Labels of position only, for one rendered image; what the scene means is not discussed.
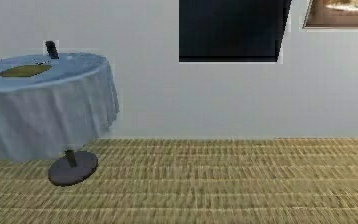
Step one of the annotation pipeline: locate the round table with blue cloth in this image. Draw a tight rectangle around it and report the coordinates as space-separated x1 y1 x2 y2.
0 52 121 187

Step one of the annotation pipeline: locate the brown framed painting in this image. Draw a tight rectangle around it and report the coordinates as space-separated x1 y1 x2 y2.
302 0 358 30

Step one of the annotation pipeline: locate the black wall television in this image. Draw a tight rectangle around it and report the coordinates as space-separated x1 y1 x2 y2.
178 0 293 64

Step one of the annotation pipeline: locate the small black upright object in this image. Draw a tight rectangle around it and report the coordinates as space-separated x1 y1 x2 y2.
45 40 60 60

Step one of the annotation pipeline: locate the olive green flat plate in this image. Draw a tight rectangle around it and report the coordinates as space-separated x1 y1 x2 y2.
0 64 53 79

